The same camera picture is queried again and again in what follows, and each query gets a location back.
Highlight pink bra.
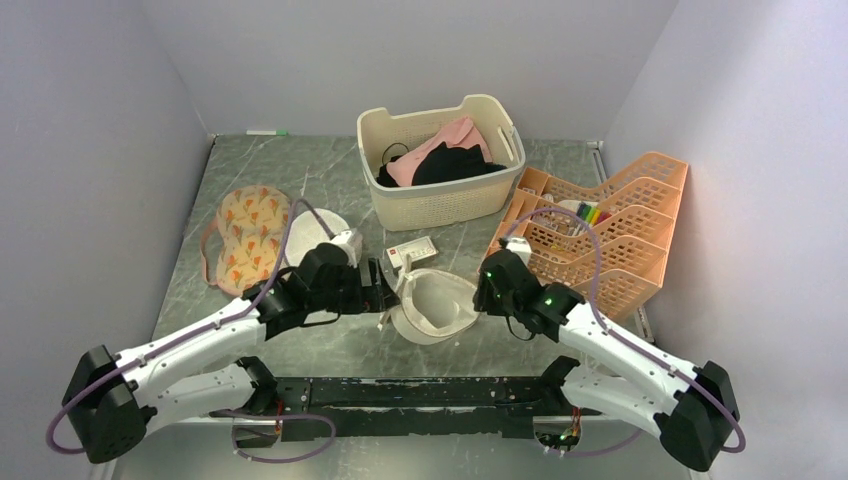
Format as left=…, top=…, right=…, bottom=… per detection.
left=387, top=116, right=495, bottom=188

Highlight green white marker pen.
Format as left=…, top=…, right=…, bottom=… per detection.
left=245, top=129, right=289, bottom=136

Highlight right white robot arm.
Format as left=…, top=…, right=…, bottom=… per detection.
left=474, top=249, right=746, bottom=472

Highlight black garments in basket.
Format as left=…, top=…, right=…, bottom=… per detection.
left=375, top=142, right=410, bottom=188

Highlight cream plastic basket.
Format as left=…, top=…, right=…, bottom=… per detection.
left=356, top=94, right=526, bottom=231

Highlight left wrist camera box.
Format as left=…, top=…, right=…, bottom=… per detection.
left=330, top=229, right=363, bottom=266

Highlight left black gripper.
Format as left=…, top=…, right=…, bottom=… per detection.
left=308, top=255, right=400, bottom=314

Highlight beige trim mesh laundry bag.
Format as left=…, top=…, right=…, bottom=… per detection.
left=377, top=255, right=480, bottom=345

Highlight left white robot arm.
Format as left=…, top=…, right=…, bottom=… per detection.
left=46, top=243, right=400, bottom=464

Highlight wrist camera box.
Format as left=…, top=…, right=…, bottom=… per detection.
left=330, top=229, right=363, bottom=266
left=503, top=236, right=533, bottom=266

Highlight small white red box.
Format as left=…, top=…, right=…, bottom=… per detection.
left=386, top=236, right=438, bottom=269

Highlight grey trim mesh laundry bag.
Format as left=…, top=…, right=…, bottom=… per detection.
left=285, top=208, right=349, bottom=266

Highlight coloured markers set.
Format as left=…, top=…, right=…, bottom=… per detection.
left=576, top=202, right=611, bottom=226

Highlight floral orange sleep mask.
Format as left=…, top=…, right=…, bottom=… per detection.
left=199, top=185, right=290, bottom=296

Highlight orange plastic file organizer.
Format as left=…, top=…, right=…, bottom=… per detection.
left=494, top=152, right=689, bottom=323

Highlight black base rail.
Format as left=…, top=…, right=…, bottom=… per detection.
left=241, top=376, right=576, bottom=442

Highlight black bra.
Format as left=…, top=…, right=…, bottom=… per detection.
left=411, top=142, right=506, bottom=186

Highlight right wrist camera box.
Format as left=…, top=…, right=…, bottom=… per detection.
left=503, top=236, right=533, bottom=266

